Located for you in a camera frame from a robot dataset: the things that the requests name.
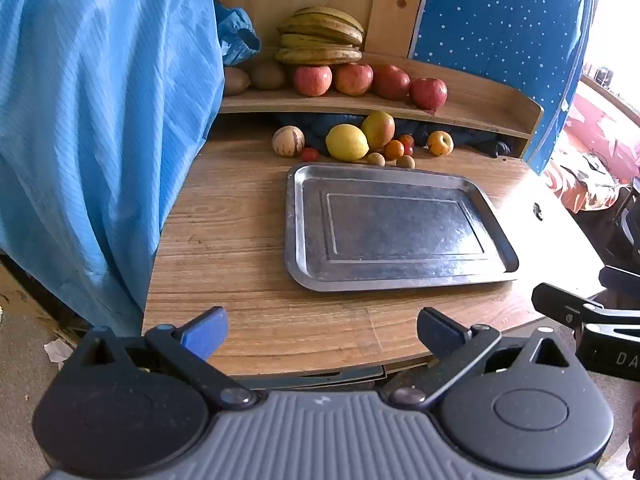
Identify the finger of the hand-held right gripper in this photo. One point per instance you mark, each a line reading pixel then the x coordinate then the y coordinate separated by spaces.
pixel 565 307

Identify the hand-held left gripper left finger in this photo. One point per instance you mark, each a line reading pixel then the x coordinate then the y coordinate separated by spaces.
pixel 207 332

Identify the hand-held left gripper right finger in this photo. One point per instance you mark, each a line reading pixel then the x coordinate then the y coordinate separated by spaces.
pixel 440 332

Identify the metal tray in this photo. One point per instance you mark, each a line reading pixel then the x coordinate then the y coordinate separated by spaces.
pixel 400 230

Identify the small olive-brown fruit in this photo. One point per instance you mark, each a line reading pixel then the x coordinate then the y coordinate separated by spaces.
pixel 405 162
pixel 376 159

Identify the small tangerine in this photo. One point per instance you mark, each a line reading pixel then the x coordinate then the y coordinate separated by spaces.
pixel 393 150

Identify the small yellow apple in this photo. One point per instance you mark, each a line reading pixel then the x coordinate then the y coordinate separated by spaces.
pixel 440 143

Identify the small red-orange fruit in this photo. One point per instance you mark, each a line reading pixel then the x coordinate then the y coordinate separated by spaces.
pixel 406 140

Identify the striped pepino melon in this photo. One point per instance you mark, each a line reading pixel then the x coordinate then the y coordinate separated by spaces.
pixel 288 141

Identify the yellow lemon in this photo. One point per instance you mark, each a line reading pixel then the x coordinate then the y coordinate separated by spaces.
pixel 346 143

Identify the green-red mango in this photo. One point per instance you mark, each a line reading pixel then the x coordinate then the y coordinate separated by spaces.
pixel 379 129

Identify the black chair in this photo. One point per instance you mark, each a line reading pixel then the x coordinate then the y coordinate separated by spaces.
pixel 625 230

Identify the crumpled white paper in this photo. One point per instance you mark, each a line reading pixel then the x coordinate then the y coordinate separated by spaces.
pixel 57 350

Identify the pink printed blanket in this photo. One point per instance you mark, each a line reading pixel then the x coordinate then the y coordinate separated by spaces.
pixel 590 130

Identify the wooden shelf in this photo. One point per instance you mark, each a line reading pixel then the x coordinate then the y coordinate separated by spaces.
pixel 475 95

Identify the red apple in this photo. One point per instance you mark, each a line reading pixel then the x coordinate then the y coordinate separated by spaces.
pixel 312 80
pixel 428 93
pixel 391 82
pixel 353 79

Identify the light blue striped garment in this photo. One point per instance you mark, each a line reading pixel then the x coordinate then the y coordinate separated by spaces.
pixel 100 110

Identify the brown kiwi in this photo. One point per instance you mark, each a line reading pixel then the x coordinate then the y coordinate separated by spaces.
pixel 268 75
pixel 236 81

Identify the blue white-dotted cloth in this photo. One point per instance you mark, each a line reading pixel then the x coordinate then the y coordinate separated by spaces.
pixel 500 20

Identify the blue plastic bag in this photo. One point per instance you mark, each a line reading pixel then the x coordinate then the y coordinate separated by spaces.
pixel 237 32

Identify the yellow banana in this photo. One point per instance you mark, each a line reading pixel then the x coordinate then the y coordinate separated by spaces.
pixel 310 41

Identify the brown spotted banana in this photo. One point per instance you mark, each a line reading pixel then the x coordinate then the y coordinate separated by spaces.
pixel 332 11
pixel 320 27

